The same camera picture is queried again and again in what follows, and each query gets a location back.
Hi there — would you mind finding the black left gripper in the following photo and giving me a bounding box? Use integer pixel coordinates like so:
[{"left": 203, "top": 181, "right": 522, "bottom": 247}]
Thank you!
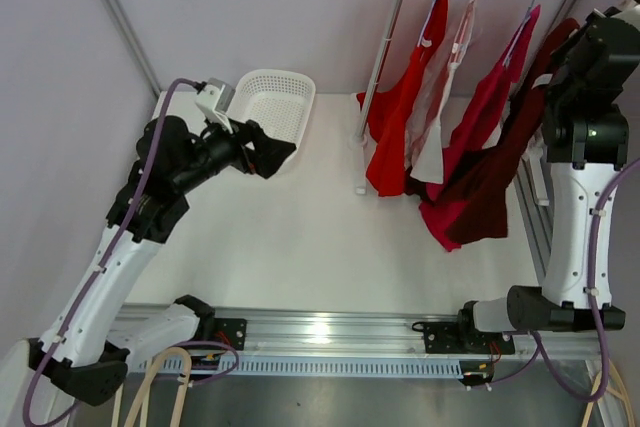
[{"left": 172, "top": 109, "right": 295, "bottom": 194}]

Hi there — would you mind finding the white t shirt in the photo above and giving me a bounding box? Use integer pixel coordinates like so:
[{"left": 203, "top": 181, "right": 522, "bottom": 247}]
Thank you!
[{"left": 404, "top": 12, "right": 464, "bottom": 184}]

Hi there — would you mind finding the pink t shirt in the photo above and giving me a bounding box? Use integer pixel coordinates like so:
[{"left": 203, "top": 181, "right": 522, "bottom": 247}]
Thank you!
[{"left": 420, "top": 6, "right": 540, "bottom": 252}]

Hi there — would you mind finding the dark maroon t shirt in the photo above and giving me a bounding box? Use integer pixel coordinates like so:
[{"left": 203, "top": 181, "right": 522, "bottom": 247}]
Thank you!
[{"left": 405, "top": 18, "right": 579, "bottom": 252}]

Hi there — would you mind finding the pink wire hanger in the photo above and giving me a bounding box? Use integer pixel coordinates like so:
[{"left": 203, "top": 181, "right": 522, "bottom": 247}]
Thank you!
[{"left": 449, "top": 0, "right": 477, "bottom": 66}]

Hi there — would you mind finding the blue wire hanger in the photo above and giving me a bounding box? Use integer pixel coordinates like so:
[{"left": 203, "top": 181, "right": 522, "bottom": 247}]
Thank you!
[
  {"left": 503, "top": 0, "right": 536, "bottom": 67},
  {"left": 416, "top": 0, "right": 438, "bottom": 47}
]

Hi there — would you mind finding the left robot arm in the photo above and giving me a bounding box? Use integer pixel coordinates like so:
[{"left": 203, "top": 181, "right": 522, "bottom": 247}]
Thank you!
[{"left": 29, "top": 115, "right": 297, "bottom": 406}]

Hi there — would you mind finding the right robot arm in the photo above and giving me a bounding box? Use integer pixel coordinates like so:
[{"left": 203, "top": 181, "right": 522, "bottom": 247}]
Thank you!
[{"left": 365, "top": 6, "right": 639, "bottom": 352}]

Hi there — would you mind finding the red t shirt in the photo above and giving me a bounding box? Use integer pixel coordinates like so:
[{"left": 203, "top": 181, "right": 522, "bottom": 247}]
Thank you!
[{"left": 366, "top": 0, "right": 449, "bottom": 197}]

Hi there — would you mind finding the beige hanger bottom left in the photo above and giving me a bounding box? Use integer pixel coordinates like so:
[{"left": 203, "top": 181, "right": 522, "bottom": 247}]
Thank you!
[{"left": 110, "top": 345, "right": 194, "bottom": 427}]

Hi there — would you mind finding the beige hanger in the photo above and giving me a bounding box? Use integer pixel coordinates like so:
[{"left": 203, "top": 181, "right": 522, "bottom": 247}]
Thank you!
[
  {"left": 580, "top": 360, "right": 636, "bottom": 427},
  {"left": 110, "top": 345, "right": 194, "bottom": 427}
]

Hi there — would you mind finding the beige hanger bottom right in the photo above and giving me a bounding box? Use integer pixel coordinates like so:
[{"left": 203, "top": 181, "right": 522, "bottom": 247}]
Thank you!
[{"left": 580, "top": 360, "right": 636, "bottom": 427}]

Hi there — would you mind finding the white perforated plastic basket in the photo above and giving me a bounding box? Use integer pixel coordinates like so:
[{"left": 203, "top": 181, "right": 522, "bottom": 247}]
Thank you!
[{"left": 227, "top": 69, "right": 316, "bottom": 150}]

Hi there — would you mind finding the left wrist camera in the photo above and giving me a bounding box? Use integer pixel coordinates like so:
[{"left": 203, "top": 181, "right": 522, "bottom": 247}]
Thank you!
[{"left": 195, "top": 78, "right": 235, "bottom": 122}]

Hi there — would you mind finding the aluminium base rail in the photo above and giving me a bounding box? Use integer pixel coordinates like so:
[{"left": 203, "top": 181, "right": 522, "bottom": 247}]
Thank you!
[{"left": 111, "top": 304, "right": 600, "bottom": 360}]

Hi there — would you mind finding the white cable duct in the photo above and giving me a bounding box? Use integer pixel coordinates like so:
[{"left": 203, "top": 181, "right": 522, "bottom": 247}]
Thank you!
[{"left": 192, "top": 354, "right": 463, "bottom": 380}]

